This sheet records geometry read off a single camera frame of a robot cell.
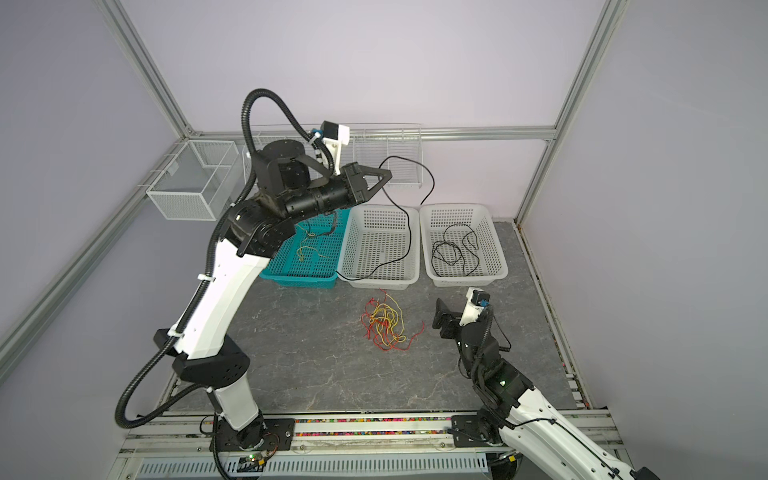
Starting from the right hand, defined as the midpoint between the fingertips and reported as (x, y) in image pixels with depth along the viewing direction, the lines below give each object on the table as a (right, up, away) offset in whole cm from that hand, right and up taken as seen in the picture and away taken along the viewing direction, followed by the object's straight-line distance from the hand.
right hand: (453, 304), depth 77 cm
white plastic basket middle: (-20, +15, +35) cm, 44 cm away
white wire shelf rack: (-14, +48, +22) cm, 55 cm away
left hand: (-15, +26, -24) cm, 39 cm away
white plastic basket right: (0, +26, +39) cm, 47 cm away
